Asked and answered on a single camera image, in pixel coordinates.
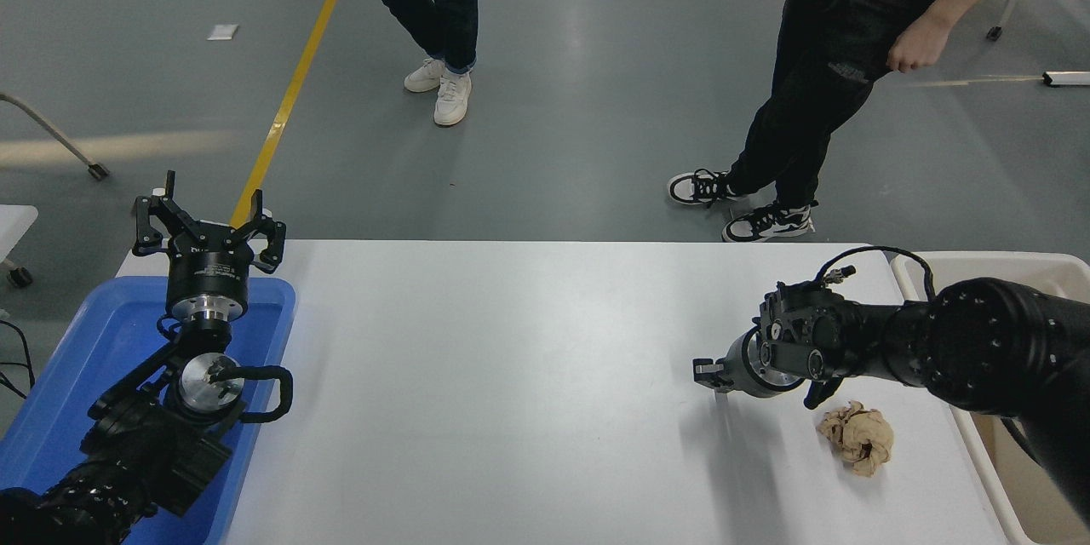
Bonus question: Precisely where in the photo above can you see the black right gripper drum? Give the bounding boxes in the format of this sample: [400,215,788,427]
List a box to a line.
[722,329,772,399]

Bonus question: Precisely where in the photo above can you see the tan paper ball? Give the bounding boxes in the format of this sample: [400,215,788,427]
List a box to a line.
[816,400,895,478]

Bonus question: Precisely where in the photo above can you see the blue plastic tray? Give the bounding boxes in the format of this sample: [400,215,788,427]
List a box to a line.
[0,275,297,545]

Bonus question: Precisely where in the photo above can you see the black cables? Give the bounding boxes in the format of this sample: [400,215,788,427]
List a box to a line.
[0,319,37,399]

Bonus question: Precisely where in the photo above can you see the person's hand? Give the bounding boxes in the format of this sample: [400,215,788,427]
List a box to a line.
[887,13,955,73]

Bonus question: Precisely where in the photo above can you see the large pale bin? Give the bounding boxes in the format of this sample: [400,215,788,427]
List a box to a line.
[890,251,1090,545]

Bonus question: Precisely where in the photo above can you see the white cart with caster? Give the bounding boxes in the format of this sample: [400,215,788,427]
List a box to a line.
[0,204,39,289]

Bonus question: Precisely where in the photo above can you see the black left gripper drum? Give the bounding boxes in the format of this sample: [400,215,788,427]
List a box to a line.
[166,240,251,309]

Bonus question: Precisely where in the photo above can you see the grey metal leg with caster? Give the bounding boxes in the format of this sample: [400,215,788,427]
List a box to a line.
[0,92,110,181]

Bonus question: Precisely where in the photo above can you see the person in white shoes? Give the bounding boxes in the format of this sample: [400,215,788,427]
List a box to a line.
[362,0,479,129]

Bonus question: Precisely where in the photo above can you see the person in black-white shoes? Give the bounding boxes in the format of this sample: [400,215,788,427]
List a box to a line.
[667,0,1048,244]

